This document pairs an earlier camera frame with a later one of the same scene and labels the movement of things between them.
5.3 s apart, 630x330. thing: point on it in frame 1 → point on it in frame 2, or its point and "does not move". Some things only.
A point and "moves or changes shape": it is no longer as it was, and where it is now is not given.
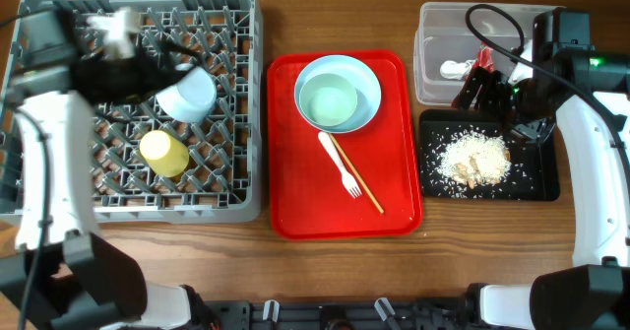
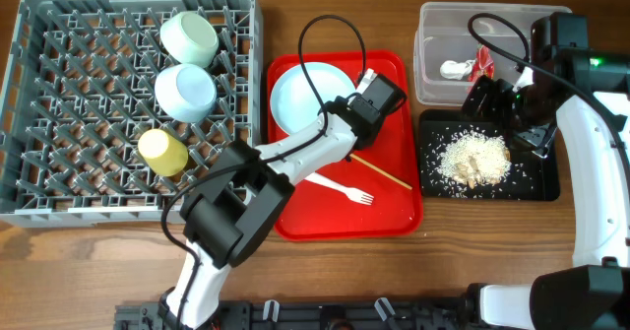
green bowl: (328, 99) → (189, 38)
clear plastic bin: (451, 38) does not move
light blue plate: (359, 75) moves or changes shape
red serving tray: (306, 196) does not move
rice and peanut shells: (472, 159) does not move
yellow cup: (165, 156) does not move
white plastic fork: (348, 182) moves or changes shape
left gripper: (153, 78) → (376, 132)
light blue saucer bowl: (192, 99) does not move
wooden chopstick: (342, 150) → (381, 172)
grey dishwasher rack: (148, 166) does not move
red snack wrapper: (485, 58) does not move
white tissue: (454, 70) does not move
